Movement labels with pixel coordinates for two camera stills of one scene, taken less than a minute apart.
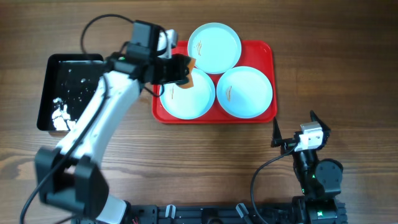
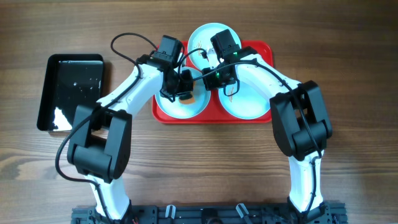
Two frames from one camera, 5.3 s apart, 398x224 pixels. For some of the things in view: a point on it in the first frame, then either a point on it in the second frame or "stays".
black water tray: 69,81 stays
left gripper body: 169,70 → 180,83
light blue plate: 244,92 stays
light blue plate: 189,102 stays
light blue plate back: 215,47 stays
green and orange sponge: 190,64 → 186,99
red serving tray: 260,54 stays
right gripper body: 287,144 → 216,79
